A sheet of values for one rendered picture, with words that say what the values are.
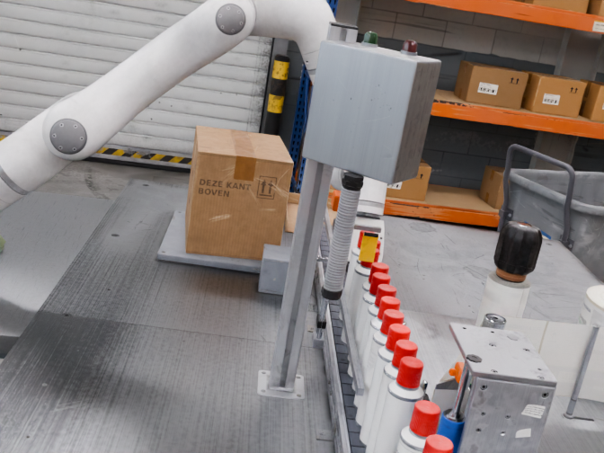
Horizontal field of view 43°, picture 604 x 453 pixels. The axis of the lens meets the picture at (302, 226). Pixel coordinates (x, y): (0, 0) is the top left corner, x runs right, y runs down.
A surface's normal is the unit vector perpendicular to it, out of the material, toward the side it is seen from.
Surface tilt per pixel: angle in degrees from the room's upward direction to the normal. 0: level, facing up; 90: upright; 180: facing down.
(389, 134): 90
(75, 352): 0
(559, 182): 87
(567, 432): 0
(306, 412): 0
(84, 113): 68
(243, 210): 90
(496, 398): 90
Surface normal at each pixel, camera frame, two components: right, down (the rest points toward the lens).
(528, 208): -0.89, 0.06
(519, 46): 0.13, 0.33
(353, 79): -0.54, 0.18
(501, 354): 0.16, -0.94
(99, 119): 0.51, 0.11
